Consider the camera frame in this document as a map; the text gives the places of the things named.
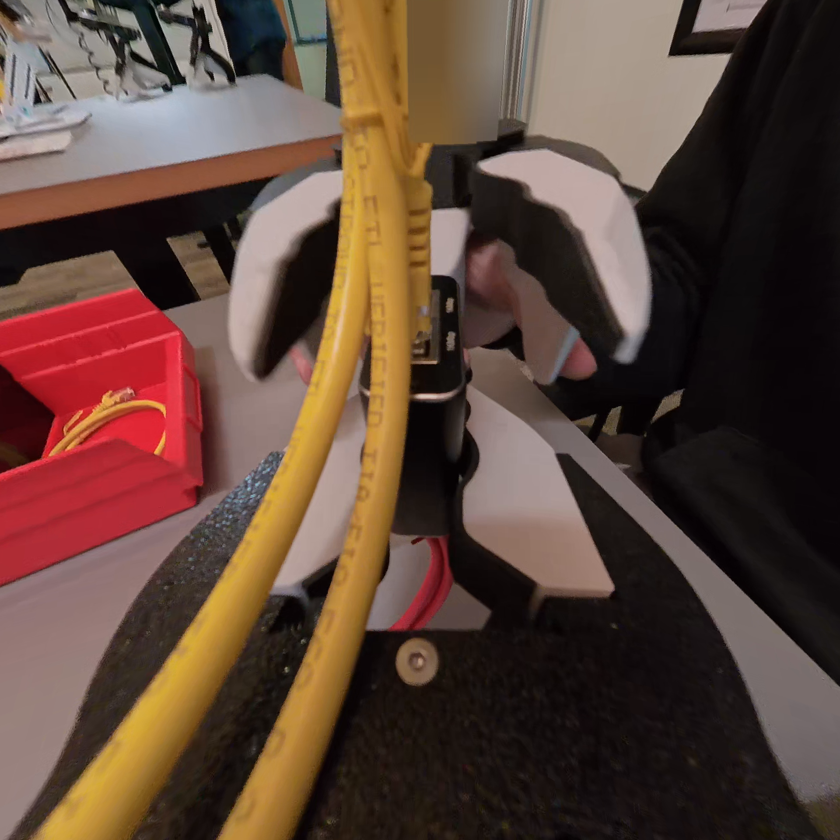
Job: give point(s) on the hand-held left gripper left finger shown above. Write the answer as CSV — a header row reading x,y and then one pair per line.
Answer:
x,y
312,525

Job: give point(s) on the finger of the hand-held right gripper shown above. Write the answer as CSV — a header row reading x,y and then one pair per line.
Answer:
x,y
623,249
262,262

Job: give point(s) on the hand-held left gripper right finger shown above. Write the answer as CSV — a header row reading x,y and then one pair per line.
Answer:
x,y
525,518

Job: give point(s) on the black network switch box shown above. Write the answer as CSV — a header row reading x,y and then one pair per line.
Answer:
x,y
426,459

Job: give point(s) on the red plastic bin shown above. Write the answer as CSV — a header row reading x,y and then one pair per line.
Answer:
x,y
98,499

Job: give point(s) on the person's right hand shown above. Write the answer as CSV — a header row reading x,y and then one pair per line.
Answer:
x,y
485,282

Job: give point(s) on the wood-edged office table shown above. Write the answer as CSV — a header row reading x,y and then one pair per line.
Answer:
x,y
197,131

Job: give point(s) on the black framed picture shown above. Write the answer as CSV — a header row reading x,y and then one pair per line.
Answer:
x,y
686,33

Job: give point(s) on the person's torso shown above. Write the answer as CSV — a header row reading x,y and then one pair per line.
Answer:
x,y
754,538

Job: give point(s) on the stack of papers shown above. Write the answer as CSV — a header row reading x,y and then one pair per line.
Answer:
x,y
39,141

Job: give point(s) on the aluminium profile post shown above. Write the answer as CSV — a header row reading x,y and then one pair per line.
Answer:
x,y
522,65

